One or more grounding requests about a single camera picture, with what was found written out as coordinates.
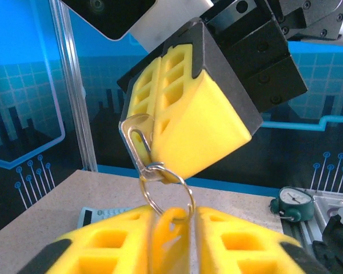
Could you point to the silver metal keyring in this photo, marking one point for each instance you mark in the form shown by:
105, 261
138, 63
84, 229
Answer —
154, 169

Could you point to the light teal desk calculator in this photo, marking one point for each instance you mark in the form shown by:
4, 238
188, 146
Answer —
108, 212

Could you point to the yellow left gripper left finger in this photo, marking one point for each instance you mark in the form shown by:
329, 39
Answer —
103, 251

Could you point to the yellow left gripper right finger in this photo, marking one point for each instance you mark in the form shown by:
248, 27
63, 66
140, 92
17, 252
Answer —
245, 251

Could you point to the green dial gauge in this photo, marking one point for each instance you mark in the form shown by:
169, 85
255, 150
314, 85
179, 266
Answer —
293, 202

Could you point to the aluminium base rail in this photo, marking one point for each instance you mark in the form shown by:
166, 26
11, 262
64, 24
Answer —
300, 237

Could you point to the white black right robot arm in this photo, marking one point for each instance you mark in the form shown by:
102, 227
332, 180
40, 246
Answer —
337, 248

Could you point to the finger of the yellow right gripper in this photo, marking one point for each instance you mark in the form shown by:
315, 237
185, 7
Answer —
205, 120
143, 85

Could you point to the yellow plastic key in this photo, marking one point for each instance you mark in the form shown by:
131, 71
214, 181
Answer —
165, 242

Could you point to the aluminium frame post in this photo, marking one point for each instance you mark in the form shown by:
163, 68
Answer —
74, 85

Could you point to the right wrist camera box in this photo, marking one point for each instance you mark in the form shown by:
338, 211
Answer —
114, 17

